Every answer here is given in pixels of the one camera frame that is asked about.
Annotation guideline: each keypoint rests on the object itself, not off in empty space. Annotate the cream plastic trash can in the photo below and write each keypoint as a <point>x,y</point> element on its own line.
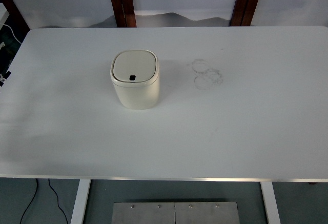
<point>136,79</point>

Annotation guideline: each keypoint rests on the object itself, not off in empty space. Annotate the white left table leg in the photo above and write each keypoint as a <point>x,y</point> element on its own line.
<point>80,201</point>

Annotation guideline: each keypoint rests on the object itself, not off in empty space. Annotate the white table leg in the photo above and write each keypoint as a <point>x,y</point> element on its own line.
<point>80,201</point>
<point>270,203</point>

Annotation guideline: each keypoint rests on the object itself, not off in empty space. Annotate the white right table leg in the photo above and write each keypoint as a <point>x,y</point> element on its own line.
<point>270,203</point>

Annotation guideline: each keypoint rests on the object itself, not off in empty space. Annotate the black white device at edge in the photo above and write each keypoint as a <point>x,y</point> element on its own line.
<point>4,77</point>

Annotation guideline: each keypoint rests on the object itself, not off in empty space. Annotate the white box at left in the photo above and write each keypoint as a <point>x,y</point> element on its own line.
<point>4,14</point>

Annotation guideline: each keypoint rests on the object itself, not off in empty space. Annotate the brown wooden frame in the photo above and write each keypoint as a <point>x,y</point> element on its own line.
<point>17,16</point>
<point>243,12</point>
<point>124,13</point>

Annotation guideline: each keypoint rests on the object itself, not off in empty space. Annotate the grey metal base plate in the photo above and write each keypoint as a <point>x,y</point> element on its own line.
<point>175,212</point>

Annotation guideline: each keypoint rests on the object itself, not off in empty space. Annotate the brown wooden frame right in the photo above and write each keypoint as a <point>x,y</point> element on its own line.
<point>243,12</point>

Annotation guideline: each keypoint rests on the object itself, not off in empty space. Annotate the brown wooden frame far left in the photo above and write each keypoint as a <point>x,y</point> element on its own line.
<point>17,16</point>

